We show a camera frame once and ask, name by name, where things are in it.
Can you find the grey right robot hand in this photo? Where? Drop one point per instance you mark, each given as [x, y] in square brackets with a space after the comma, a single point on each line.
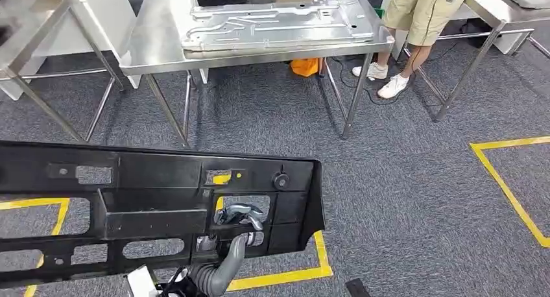
[234, 256]

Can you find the long black plastic car panel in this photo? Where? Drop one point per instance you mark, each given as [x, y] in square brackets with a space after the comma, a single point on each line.
[150, 174]

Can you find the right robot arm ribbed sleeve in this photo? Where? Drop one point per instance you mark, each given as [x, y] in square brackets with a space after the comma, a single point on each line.
[206, 282]

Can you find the black robot foot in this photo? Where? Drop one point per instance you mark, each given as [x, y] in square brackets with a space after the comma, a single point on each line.
[357, 290]

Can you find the orange bag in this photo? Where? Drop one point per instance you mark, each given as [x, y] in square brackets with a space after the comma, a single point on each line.
[304, 67]

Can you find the steel table with sheet part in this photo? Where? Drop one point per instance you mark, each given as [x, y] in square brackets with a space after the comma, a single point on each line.
[154, 41]

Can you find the stamped silver sheet metal part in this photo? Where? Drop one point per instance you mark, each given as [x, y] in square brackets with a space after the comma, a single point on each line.
[275, 26]

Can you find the small green object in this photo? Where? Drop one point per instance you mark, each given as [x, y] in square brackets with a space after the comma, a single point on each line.
[378, 13]

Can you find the person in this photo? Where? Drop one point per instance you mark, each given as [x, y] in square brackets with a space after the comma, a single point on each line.
[423, 16]

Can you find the bare steel table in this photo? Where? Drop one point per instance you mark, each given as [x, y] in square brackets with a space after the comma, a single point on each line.
[30, 20]

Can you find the black bag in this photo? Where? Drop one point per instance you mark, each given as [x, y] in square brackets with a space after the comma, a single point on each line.
[475, 31]

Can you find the steel table with grey part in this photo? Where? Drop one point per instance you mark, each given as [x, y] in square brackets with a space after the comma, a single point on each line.
[485, 11]

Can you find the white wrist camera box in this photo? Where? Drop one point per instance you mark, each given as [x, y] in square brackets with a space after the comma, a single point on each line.
[139, 284]

